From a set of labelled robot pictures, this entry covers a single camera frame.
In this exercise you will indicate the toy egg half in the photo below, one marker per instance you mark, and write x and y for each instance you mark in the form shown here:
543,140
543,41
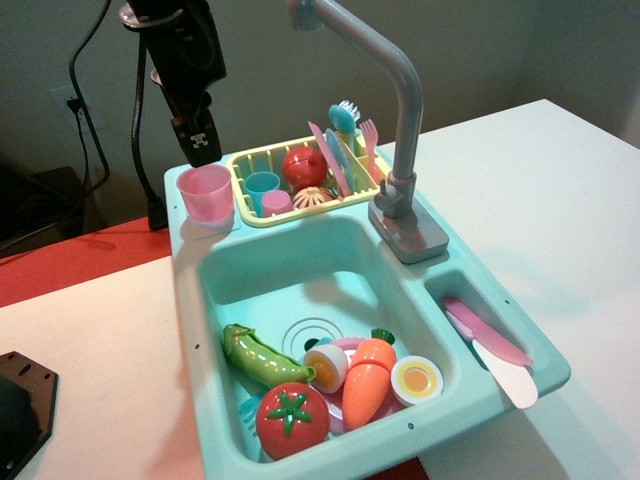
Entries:
416,379
330,364

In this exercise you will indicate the pink toy fork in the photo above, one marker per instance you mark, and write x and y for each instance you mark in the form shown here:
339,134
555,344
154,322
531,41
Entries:
370,135

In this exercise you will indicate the white wall outlet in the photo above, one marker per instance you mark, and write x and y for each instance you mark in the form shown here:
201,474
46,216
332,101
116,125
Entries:
68,102

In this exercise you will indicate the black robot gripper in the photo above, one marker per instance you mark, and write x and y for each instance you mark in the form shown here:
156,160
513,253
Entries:
182,40

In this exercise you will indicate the blue toy plate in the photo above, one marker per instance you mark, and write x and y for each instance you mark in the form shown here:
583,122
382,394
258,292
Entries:
337,148

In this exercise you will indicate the pink toy plate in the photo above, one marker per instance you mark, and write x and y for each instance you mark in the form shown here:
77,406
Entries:
334,400

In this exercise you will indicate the blue dish brush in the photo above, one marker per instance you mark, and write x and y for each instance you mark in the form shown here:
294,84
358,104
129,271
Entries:
344,117

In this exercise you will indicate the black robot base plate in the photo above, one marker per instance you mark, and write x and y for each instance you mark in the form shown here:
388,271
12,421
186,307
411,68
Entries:
28,402

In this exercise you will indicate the teal toy sink unit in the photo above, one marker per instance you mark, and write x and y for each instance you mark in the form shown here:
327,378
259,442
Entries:
331,274

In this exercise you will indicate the white toy spatula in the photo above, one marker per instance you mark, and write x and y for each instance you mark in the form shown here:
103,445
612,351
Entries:
515,381

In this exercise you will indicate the orange toy carrot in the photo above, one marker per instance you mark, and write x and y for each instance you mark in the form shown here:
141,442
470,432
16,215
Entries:
368,379

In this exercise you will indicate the small pink cup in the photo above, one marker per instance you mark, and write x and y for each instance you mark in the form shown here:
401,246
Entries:
276,202

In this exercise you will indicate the red toy apple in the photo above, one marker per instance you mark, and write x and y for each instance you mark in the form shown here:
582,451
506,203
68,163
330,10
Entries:
304,167

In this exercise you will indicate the red toy tomato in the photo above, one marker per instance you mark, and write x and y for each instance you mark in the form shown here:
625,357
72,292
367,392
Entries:
291,417

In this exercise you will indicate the toy egg half right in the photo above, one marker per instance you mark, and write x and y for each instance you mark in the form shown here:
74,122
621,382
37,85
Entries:
416,379

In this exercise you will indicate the pink toy knife in rack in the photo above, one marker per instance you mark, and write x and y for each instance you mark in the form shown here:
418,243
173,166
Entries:
329,157

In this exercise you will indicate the grey toy faucet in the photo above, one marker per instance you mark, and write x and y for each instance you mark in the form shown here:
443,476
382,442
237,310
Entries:
401,220

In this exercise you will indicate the toy onion half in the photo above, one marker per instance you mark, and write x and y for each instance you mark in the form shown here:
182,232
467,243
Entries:
312,196

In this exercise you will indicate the toy egg half left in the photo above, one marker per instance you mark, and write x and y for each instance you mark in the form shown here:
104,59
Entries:
330,364

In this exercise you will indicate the green toy pea pod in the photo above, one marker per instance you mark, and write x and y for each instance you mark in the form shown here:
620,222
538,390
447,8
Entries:
261,362

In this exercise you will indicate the pink plastic cup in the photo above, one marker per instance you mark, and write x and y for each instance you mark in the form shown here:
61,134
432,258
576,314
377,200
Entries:
207,193

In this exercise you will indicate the blue plastic cup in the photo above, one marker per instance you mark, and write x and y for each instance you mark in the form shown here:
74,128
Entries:
258,184

